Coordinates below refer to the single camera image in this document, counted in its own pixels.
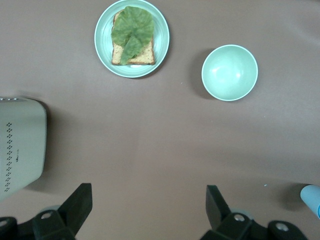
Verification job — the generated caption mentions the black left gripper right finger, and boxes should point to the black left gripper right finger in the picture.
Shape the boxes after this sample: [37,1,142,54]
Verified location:
[199,184,270,240]

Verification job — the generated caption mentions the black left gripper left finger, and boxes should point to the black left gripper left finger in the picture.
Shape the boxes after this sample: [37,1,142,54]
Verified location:
[31,183,93,240]

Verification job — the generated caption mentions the beige chrome toaster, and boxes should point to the beige chrome toaster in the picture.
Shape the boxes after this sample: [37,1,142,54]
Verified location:
[0,96,48,202]

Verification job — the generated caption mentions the pale green bowl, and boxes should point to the pale green bowl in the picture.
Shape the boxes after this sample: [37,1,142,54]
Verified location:
[201,44,259,102]

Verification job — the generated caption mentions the pale green plate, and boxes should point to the pale green plate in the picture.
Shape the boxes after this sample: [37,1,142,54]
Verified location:
[94,0,170,79]

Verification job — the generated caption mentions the toast slice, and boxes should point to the toast slice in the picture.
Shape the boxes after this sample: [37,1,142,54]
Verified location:
[111,11,157,66]

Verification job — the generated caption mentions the green lettuce leaf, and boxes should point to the green lettuce leaf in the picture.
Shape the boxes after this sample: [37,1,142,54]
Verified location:
[110,5,155,65]

